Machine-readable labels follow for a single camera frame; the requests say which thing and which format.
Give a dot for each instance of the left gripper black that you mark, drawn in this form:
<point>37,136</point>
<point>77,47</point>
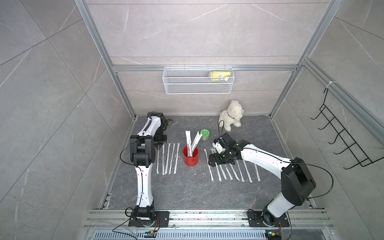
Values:
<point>161,143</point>

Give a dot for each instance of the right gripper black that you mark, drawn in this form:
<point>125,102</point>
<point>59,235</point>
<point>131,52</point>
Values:
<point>218,161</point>

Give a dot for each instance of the white straw eleventh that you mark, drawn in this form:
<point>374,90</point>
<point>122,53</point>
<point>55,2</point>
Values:
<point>167,159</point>

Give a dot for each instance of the bundle of white straws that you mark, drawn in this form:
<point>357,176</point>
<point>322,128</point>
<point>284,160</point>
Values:
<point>191,145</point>

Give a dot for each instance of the white straw thirteenth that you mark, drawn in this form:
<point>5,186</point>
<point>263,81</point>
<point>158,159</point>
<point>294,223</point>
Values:
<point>157,159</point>

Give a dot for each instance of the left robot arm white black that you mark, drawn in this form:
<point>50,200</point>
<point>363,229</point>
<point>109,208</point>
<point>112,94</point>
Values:
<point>142,156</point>

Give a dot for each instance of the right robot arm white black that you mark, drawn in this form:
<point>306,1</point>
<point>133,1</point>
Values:
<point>297,183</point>

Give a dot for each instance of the green lid jar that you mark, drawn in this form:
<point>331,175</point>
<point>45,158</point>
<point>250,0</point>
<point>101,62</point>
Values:
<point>205,134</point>

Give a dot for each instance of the white plush dog toy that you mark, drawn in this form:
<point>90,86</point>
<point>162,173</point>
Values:
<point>231,116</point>

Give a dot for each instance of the yellow sponge in basket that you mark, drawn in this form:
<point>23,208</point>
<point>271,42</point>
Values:
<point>220,75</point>

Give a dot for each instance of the white wire mesh basket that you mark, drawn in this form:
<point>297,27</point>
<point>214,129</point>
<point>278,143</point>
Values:
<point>195,80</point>

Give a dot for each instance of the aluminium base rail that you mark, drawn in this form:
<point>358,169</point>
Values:
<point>297,219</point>

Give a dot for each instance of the black wire hook rack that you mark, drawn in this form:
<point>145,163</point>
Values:
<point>343,135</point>

